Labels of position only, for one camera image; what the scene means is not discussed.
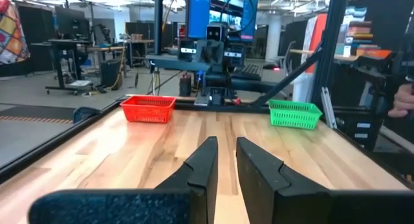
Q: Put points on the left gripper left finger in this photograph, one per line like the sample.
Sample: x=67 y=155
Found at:
x=194 y=191

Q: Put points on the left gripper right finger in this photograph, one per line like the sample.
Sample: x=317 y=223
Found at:
x=271 y=191

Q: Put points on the grey monitor stand shelf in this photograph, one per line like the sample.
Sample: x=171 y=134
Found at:
x=174 y=63

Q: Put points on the large blue screen monitor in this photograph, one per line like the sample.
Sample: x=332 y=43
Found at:
x=197 y=13

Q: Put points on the black canister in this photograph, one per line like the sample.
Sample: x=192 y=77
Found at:
x=185 y=86

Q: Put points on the black keyboard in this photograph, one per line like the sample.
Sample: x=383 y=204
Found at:
x=250 y=72

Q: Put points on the white round column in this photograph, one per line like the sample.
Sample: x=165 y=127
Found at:
x=273 y=36

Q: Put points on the green plastic basket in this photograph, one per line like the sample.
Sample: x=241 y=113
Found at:
x=292 y=117

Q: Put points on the red plastic basket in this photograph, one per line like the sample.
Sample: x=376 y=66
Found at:
x=147 y=112

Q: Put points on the black drawer unit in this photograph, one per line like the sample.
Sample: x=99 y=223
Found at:
x=349 y=133

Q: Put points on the black floor bin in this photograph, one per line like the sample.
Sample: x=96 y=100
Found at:
x=111 y=73

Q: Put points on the wooden workbench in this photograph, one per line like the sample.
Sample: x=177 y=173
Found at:
x=106 y=49

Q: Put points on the orange white board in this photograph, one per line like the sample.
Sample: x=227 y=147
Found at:
x=318 y=29

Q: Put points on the dark blue chair back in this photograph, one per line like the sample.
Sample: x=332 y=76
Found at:
x=85 y=114

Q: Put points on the black desk monitor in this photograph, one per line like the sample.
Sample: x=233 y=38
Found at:
x=71 y=23

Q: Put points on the black standing desk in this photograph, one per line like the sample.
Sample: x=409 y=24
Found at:
x=60 y=65

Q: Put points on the stack of books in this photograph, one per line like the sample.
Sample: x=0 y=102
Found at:
x=360 y=31

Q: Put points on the black storage shelf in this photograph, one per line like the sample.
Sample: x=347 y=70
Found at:
x=372 y=72

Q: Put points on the person's hand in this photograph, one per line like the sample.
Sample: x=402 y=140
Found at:
x=402 y=101

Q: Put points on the orange folder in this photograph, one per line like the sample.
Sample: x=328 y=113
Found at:
x=375 y=53

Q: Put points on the black partition panel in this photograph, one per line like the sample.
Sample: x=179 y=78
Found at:
x=35 y=39

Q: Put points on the black striped floor mat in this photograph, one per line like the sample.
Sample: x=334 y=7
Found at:
x=32 y=112

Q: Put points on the colourful patchwork quilt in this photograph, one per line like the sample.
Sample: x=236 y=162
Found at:
x=13 y=33

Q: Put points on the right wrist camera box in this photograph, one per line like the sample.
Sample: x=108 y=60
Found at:
x=216 y=32

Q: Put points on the black frame post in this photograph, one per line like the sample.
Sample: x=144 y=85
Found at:
x=330 y=39
x=158 y=23

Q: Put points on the black diagonal frame brace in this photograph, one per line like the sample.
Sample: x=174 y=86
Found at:
x=288 y=80

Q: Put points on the silver aluminium bracket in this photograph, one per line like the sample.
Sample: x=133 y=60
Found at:
x=326 y=107

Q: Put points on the black table edge frame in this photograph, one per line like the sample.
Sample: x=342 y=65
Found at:
x=48 y=146

